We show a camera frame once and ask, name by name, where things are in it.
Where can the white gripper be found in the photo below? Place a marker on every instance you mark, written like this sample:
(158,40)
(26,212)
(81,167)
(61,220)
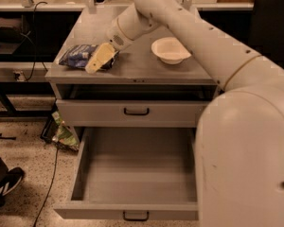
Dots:
(115,38)

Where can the blue chip bag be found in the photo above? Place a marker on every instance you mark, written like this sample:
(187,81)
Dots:
(77,56)

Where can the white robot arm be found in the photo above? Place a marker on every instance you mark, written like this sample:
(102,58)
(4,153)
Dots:
(239,144)

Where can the grey drawer cabinet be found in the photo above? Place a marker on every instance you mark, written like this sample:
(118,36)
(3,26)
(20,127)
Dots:
(137,74)

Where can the closed grey middle drawer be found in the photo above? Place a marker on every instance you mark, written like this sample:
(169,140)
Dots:
(150,114)

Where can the green snack bag on floor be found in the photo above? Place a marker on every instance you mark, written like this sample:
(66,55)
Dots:
(63,136)

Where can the open grey bottom drawer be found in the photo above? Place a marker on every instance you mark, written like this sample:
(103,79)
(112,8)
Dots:
(135,170)

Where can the white paper bowl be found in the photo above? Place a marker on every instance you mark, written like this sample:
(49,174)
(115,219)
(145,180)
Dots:
(169,50)

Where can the black white sneaker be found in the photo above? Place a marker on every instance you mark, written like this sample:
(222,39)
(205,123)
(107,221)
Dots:
(11,181)

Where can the black office chair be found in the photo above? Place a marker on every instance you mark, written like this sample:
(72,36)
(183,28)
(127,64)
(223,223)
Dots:
(266,33)

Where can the black middle drawer handle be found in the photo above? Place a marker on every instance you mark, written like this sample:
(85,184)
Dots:
(136,113)

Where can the black drawer handle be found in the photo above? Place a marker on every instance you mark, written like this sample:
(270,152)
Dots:
(136,216)
(136,113)

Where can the wall power outlet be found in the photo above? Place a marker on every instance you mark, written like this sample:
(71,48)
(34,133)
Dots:
(19,76)

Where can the black bottom drawer handle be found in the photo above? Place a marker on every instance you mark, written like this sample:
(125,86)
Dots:
(136,216)

